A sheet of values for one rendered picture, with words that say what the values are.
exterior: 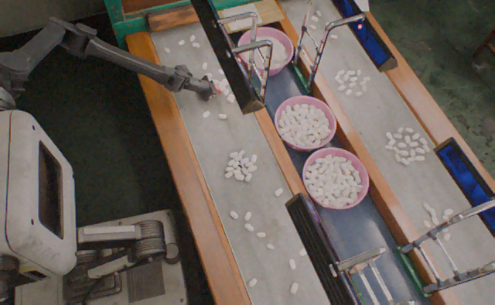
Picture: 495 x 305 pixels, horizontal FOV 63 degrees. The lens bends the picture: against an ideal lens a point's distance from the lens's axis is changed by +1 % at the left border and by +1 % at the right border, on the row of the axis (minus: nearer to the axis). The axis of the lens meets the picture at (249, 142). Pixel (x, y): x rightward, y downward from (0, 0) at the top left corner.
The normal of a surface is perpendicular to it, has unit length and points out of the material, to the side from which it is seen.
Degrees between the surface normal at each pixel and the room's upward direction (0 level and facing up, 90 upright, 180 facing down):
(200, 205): 0
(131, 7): 90
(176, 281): 0
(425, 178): 0
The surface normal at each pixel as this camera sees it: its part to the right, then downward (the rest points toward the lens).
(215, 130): 0.06, -0.48
